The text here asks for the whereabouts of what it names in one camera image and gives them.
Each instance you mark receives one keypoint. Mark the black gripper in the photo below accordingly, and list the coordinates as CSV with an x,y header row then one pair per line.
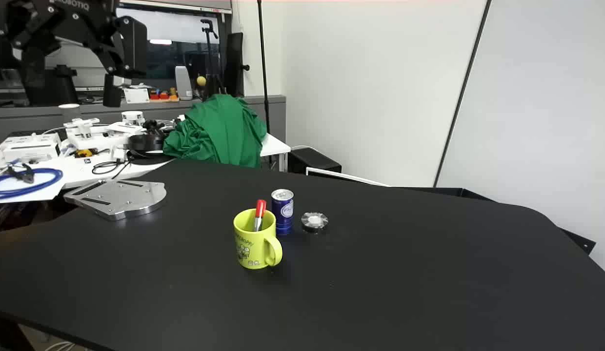
x,y
30,25

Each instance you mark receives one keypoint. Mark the red capped silver marker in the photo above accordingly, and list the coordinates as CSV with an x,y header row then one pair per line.
x,y
260,212

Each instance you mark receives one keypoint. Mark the small white box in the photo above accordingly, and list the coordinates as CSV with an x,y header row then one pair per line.
x,y
137,95

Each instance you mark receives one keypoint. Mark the dark framed window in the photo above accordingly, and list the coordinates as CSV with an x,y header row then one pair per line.
x,y
178,45

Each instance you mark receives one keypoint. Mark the black bench device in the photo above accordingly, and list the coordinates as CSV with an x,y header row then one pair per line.
x,y
52,84

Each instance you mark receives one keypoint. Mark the small orange items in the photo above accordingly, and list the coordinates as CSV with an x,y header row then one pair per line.
x,y
163,95

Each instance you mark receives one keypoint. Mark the grey upright speaker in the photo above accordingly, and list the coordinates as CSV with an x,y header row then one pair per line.
x,y
184,82

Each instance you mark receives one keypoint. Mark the white mechanical assembly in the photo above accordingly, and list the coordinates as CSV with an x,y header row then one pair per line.
x,y
98,129

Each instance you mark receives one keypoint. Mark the small yellow ball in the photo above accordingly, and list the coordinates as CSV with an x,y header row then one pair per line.
x,y
202,80

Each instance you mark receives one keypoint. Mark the black tripod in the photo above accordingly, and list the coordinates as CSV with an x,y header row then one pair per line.
x,y
214,58

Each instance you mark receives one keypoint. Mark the grey counter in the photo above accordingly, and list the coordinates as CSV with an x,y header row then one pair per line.
x,y
30,117

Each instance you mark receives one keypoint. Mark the white printed part block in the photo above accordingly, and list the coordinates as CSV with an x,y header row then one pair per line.
x,y
26,146

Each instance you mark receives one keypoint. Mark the white desk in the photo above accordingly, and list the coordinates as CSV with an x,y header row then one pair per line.
x,y
69,169

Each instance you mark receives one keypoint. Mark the green cloth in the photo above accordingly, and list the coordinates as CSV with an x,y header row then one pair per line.
x,y
217,132

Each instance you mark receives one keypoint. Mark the grey metal plate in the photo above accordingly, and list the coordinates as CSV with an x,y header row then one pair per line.
x,y
120,195

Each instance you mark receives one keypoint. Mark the thin black vertical pole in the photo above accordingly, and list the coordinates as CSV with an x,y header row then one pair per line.
x,y
264,64

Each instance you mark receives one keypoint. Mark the black box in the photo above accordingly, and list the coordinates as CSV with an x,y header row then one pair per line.
x,y
315,160

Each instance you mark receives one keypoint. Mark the blue drink can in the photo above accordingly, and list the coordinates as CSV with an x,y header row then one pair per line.
x,y
284,210

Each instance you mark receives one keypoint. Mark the yellow green mug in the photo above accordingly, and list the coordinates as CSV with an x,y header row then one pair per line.
x,y
255,246

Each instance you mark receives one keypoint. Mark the small round silver lid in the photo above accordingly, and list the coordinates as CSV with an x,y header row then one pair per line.
x,y
315,220

